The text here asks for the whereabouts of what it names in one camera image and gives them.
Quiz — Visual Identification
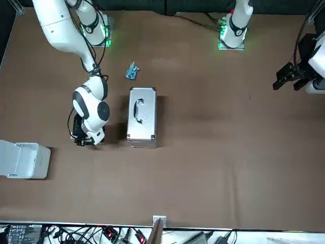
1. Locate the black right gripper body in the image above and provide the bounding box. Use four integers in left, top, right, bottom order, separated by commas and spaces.
72, 114, 88, 139

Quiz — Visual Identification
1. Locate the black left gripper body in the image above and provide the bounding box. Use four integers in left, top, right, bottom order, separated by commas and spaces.
296, 33, 317, 78

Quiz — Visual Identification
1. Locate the white bin with lid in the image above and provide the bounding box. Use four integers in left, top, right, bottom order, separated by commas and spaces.
0, 139, 52, 180

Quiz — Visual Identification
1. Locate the aluminium carrying case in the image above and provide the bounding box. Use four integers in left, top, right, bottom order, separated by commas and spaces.
126, 86, 158, 149

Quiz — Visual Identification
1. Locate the blue and white packet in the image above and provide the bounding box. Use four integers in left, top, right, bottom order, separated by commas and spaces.
124, 61, 141, 80

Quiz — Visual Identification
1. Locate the large black power adapter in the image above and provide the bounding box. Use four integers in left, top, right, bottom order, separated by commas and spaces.
5, 224, 43, 244

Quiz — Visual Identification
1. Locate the grey power adapter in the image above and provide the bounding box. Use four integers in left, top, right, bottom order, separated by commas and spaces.
186, 232, 213, 244

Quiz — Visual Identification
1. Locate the aluminium frame post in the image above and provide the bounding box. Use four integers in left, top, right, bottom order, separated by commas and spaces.
148, 215, 167, 244

